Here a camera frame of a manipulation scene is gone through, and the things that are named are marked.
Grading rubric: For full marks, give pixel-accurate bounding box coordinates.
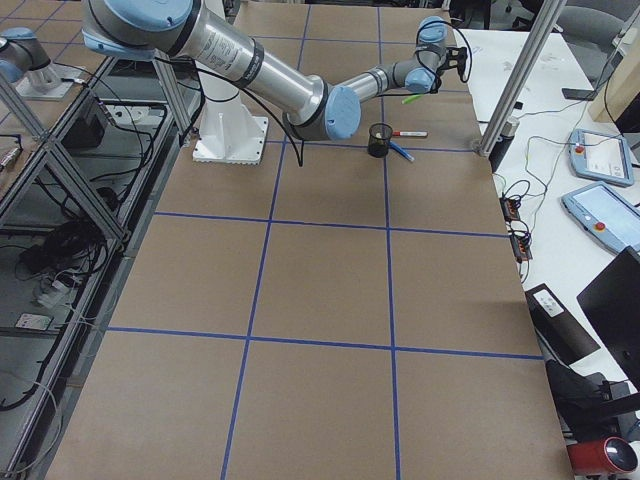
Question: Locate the black smartphone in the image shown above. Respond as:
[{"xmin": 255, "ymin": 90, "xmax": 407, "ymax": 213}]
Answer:
[{"xmin": 561, "ymin": 88, "xmax": 597, "ymax": 101}]

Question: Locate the blue highlighter pen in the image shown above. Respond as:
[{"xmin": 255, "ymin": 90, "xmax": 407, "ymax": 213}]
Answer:
[{"xmin": 390, "ymin": 142, "xmax": 415, "ymax": 162}]

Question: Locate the teach pendant near post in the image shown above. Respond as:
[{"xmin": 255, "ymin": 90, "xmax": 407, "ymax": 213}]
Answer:
[{"xmin": 568, "ymin": 129, "xmax": 635, "ymax": 187}]

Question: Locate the orange black hub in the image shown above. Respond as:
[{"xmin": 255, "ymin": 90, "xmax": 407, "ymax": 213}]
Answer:
[
  {"xmin": 509, "ymin": 230, "xmax": 533, "ymax": 263},
  {"xmin": 500, "ymin": 197, "xmax": 521, "ymax": 222}
]

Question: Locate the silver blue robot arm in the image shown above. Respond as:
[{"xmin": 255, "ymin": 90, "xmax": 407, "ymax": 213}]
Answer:
[
  {"xmin": 82, "ymin": 1, "xmax": 472, "ymax": 141},
  {"xmin": 1, "ymin": 27, "xmax": 51, "ymax": 83}
]

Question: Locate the teach pendant far side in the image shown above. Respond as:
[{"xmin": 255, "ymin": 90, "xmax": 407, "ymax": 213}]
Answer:
[{"xmin": 561, "ymin": 181, "xmax": 639, "ymax": 254}]

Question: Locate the black mesh pen cup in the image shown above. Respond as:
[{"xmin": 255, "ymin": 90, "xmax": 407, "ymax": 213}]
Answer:
[{"xmin": 367, "ymin": 122, "xmax": 393, "ymax": 158}]

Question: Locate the black monitor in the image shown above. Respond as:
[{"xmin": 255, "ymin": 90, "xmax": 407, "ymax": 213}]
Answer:
[{"xmin": 577, "ymin": 247, "xmax": 639, "ymax": 388}]

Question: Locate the orange black hub lower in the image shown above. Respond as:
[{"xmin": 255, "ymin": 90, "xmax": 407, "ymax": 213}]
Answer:
[{"xmin": 509, "ymin": 230, "xmax": 533, "ymax": 263}]

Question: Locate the aluminium frame post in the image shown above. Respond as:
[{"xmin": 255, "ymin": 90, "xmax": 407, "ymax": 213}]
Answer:
[{"xmin": 476, "ymin": 0, "xmax": 566, "ymax": 158}]

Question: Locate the orange black hub upper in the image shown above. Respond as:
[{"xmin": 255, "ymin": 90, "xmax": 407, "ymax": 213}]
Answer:
[{"xmin": 500, "ymin": 197, "xmax": 521, "ymax": 222}]

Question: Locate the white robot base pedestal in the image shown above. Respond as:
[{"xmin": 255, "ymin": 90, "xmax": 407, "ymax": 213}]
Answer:
[{"xmin": 193, "ymin": 62, "xmax": 269, "ymax": 165}]

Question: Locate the green highlighter pen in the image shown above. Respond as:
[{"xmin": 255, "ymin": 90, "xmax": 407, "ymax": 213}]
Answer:
[{"xmin": 402, "ymin": 94, "xmax": 424, "ymax": 105}]

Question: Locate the red white marker pen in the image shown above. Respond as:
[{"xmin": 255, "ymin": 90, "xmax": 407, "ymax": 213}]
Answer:
[{"xmin": 392, "ymin": 130, "xmax": 429, "ymax": 138}]

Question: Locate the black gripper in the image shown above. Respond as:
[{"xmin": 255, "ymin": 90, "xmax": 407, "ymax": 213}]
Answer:
[{"xmin": 436, "ymin": 47, "xmax": 470, "ymax": 83}]

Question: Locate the black box white label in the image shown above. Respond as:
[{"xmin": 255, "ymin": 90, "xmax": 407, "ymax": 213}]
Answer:
[{"xmin": 525, "ymin": 284, "xmax": 600, "ymax": 365}]

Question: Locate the red cylindrical bottle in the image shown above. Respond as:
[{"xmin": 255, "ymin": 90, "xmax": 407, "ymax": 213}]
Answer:
[{"xmin": 567, "ymin": 437, "xmax": 639, "ymax": 476}]

